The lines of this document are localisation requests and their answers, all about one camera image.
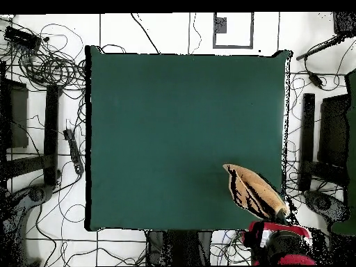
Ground yellow-orange terry towel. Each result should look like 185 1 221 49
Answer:
222 163 291 220

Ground dark flat panel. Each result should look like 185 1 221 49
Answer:
317 93 350 169
0 78 29 149

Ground grey chair base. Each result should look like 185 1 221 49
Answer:
0 183 54 267
303 189 350 225

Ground black stand leg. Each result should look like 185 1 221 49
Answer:
42 83 60 186
298 92 316 192

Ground dark green fabric object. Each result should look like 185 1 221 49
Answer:
330 67 356 237

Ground black power adapter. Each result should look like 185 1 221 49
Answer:
307 70 325 90

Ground dark green tablecloth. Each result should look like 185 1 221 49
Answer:
84 44 293 232

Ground black tripod rod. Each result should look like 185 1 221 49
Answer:
295 34 347 61

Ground black power strip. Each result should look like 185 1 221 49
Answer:
63 128 85 175

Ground black speckled box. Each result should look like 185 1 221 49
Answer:
332 11 356 36

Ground black electronics box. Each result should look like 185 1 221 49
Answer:
3 25 42 51

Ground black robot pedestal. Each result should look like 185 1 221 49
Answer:
145 229 213 267

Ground grey rectangular frame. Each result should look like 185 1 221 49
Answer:
212 11 255 50

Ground tangled black cables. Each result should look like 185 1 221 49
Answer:
0 16 87 92

